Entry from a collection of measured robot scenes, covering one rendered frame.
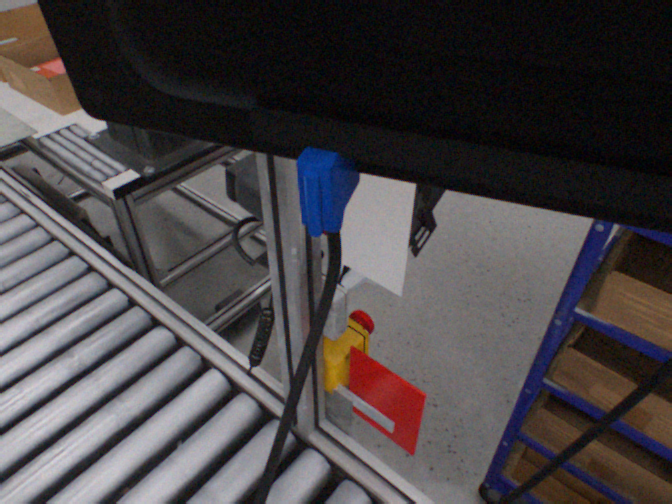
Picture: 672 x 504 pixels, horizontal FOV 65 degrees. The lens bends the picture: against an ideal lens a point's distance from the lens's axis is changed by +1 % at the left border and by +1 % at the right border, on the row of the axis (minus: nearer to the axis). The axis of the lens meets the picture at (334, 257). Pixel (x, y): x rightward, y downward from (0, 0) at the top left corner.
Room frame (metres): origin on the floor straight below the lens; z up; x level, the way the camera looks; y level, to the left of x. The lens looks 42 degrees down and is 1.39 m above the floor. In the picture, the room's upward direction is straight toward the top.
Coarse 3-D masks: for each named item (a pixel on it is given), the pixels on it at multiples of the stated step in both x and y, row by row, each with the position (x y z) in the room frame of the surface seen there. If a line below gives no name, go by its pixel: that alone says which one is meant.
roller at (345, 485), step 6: (342, 486) 0.29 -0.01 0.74; (348, 486) 0.29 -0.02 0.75; (354, 486) 0.28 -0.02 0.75; (336, 492) 0.28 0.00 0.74; (342, 492) 0.28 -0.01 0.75; (348, 492) 0.28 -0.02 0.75; (354, 492) 0.28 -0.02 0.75; (360, 492) 0.28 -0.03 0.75; (366, 492) 0.29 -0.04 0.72; (330, 498) 0.27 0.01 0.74; (336, 498) 0.27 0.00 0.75; (342, 498) 0.27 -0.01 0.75; (348, 498) 0.27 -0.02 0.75; (354, 498) 0.27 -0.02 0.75; (360, 498) 0.27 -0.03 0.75; (366, 498) 0.27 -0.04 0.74
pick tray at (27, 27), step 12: (0, 12) 1.75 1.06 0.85; (12, 12) 1.77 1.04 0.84; (24, 12) 1.80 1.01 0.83; (36, 12) 1.83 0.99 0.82; (0, 24) 1.74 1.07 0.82; (12, 24) 1.76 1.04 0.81; (24, 24) 1.79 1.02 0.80; (36, 24) 1.82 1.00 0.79; (0, 36) 1.72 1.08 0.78; (12, 36) 1.75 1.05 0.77; (24, 36) 1.78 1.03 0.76; (36, 36) 1.55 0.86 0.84; (0, 48) 1.46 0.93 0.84; (0, 72) 1.45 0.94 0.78
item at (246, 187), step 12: (252, 156) 0.49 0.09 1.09; (228, 168) 0.47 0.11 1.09; (240, 168) 0.47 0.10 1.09; (252, 168) 0.47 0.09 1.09; (228, 180) 0.47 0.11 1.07; (240, 180) 0.45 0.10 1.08; (252, 180) 0.45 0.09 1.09; (228, 192) 0.47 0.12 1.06; (240, 192) 0.45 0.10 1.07; (252, 192) 0.44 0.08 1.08; (240, 204) 0.45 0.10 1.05; (252, 204) 0.44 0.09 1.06
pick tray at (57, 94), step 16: (16, 48) 1.46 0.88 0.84; (32, 48) 1.49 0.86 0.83; (48, 48) 1.53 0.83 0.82; (0, 64) 1.41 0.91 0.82; (16, 64) 1.34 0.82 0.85; (32, 64) 1.48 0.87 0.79; (16, 80) 1.37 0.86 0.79; (32, 80) 1.30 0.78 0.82; (48, 80) 1.25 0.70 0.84; (64, 80) 1.27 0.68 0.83; (32, 96) 1.33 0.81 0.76; (48, 96) 1.27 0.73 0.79; (64, 96) 1.26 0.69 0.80; (64, 112) 1.25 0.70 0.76
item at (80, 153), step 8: (56, 136) 1.14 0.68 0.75; (64, 144) 1.11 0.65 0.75; (72, 144) 1.10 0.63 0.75; (72, 152) 1.08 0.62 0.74; (80, 152) 1.07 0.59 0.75; (88, 160) 1.04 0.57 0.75; (96, 160) 1.03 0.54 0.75; (96, 168) 1.01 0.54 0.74; (104, 168) 1.00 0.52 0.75; (112, 176) 0.97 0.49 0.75
